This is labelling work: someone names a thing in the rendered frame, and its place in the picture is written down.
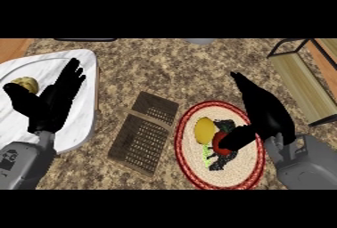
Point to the white marble tray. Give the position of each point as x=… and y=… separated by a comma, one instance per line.
x=65, y=98

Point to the red tomato print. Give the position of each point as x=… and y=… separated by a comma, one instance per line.
x=222, y=150

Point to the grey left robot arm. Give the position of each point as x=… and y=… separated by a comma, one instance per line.
x=24, y=161

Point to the yellow lemon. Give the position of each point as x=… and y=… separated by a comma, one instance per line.
x=204, y=130

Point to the brown wicker basket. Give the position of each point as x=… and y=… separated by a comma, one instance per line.
x=145, y=133

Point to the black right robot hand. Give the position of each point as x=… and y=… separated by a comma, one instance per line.
x=268, y=109

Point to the yellow-green potato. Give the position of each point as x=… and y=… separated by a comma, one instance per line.
x=27, y=84

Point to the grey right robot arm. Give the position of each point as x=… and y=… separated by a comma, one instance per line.
x=303, y=163

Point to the wooden tiered shelf black frame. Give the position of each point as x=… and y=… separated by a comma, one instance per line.
x=306, y=86

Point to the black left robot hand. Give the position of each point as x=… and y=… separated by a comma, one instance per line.
x=48, y=101

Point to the grey round object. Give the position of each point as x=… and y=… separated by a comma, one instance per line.
x=200, y=41

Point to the round red-rimmed woven placemat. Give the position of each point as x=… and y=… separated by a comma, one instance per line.
x=219, y=166

